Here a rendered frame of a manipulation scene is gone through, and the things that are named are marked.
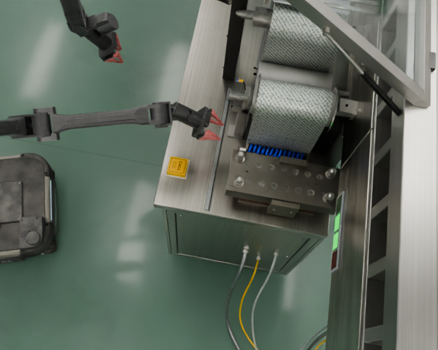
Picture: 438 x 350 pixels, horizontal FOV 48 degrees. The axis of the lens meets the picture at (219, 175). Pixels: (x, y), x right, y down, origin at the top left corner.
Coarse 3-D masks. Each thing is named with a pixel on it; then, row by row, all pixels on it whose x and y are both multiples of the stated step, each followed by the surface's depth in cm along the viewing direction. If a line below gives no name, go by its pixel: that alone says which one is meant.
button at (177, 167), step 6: (174, 162) 186; (180, 162) 186; (186, 162) 186; (168, 168) 184; (174, 168) 185; (180, 168) 185; (186, 168) 186; (168, 174) 186; (174, 174) 185; (180, 174) 184
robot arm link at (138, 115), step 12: (36, 108) 157; (48, 108) 157; (132, 108) 161; (144, 108) 160; (156, 108) 161; (60, 120) 158; (72, 120) 158; (84, 120) 158; (96, 120) 159; (108, 120) 159; (120, 120) 160; (132, 120) 161; (144, 120) 161; (156, 120) 161
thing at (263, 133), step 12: (252, 120) 163; (252, 132) 171; (264, 132) 170; (276, 132) 168; (288, 132) 167; (300, 132) 165; (312, 132) 164; (264, 144) 178; (276, 144) 177; (288, 144) 175; (300, 144) 174; (312, 144) 172
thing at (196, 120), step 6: (204, 108) 171; (192, 114) 167; (198, 114) 169; (204, 114) 169; (186, 120) 168; (192, 120) 167; (198, 120) 168; (192, 126) 170; (198, 126) 169; (192, 132) 172; (198, 132) 168
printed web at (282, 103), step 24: (288, 24) 156; (312, 24) 155; (264, 48) 188; (288, 48) 163; (312, 48) 161; (264, 96) 155; (288, 96) 155; (312, 96) 155; (264, 120) 162; (288, 120) 159; (312, 120) 157
